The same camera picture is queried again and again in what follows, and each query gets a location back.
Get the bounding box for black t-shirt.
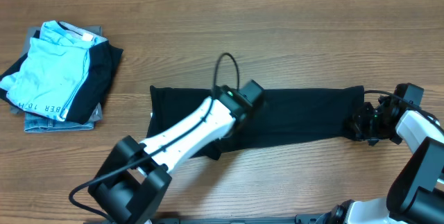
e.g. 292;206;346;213
147;86;364;160

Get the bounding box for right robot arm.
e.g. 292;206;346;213
316;83;443;224

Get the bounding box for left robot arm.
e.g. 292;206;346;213
88;80;264;224

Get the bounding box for black folded garment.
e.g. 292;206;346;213
1;30;123;124

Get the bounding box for light blue folded t-shirt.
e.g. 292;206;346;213
1;20;107;121

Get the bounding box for folded blue jeans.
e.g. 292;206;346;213
24;113;95;133

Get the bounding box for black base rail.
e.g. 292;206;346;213
136;213;330;224

